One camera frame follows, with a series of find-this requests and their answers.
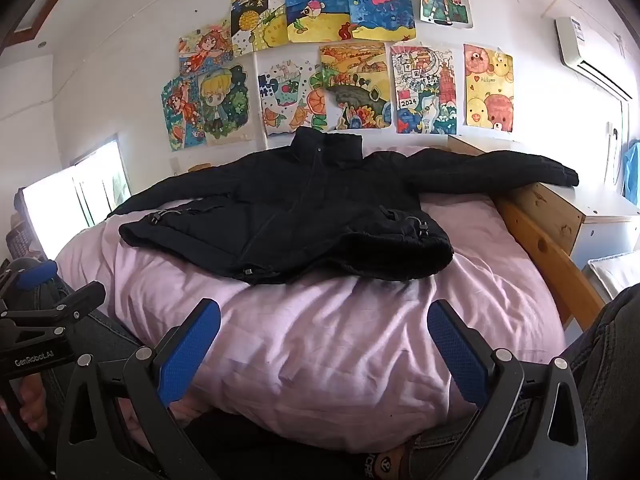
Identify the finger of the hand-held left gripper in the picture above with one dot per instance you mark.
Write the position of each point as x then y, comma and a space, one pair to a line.
35, 274
80, 302

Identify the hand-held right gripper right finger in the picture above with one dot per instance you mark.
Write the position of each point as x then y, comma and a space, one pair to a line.
457, 355

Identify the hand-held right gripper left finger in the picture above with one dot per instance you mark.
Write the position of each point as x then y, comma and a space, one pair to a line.
187, 355

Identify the black padded jacket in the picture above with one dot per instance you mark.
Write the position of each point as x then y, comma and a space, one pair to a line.
300, 210

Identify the person's left hand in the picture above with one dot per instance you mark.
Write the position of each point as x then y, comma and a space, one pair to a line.
34, 402

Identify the black keyboard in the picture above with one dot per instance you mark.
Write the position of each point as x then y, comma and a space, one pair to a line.
20, 242

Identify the person's left leg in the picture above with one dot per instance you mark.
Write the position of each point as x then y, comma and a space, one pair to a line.
117, 332

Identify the person's leg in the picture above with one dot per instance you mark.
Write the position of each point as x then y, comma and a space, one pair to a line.
607, 360
117, 332

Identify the window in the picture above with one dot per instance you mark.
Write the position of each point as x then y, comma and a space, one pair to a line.
65, 205

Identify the pink blanket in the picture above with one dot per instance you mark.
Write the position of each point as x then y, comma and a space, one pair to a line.
325, 350

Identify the person's right leg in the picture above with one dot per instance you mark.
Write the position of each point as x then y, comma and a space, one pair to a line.
607, 360

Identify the white pillow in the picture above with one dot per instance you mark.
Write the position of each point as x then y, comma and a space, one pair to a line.
612, 272

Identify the wooden cabinet with white top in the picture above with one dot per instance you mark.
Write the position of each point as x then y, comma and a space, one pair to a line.
595, 215

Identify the swimming orange-haired figure drawing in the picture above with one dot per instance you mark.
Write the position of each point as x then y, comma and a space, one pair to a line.
180, 115

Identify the blond figure drawing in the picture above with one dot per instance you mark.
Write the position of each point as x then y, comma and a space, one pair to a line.
222, 102

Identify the blue cloth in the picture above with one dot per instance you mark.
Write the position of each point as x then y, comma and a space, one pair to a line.
632, 172

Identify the city tower drawing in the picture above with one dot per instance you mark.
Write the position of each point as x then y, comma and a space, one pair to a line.
424, 90

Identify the pink bears and chicks drawing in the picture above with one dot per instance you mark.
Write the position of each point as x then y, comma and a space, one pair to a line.
489, 87

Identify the orange fruit drink drawing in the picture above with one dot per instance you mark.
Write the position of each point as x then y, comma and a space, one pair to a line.
292, 92

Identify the orange-haired girl drawing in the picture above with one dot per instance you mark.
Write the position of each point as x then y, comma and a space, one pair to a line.
205, 47

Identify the farmland landscape drawing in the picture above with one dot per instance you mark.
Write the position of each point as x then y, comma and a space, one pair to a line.
357, 85

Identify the white air conditioner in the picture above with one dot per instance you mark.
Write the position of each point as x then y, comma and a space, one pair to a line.
585, 50

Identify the pineapple drawing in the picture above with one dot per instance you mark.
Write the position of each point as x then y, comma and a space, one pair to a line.
255, 20

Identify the pink jellyfish sea painting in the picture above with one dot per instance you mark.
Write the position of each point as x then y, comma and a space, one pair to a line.
380, 5

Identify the fish sea painting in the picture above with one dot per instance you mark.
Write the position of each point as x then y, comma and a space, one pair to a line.
315, 7

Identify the wooden bed frame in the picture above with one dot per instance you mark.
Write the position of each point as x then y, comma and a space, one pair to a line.
540, 245

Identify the brown wooden door frame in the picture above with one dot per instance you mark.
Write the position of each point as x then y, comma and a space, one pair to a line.
35, 7

